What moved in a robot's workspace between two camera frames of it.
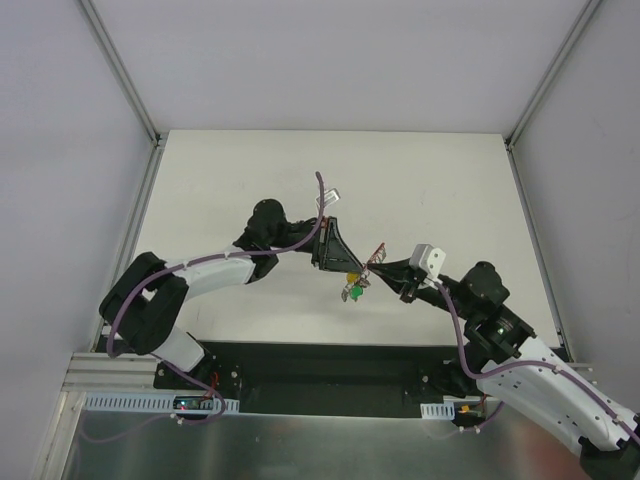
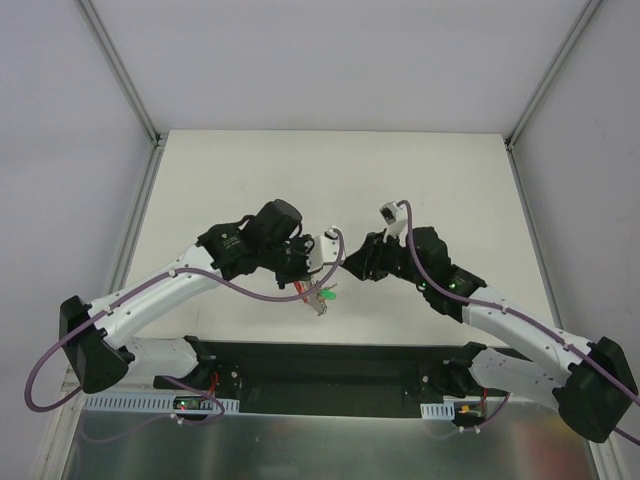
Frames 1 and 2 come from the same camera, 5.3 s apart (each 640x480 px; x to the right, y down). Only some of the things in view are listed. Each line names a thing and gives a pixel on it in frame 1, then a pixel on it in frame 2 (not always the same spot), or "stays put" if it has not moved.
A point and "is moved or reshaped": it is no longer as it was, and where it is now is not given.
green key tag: (356, 291) -> (328, 294)
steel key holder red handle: (377, 257) is moved or reshaped
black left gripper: (322, 244) -> (292, 270)
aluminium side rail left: (152, 175) stays put
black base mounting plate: (326, 377) stays put
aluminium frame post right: (549, 74) stays put
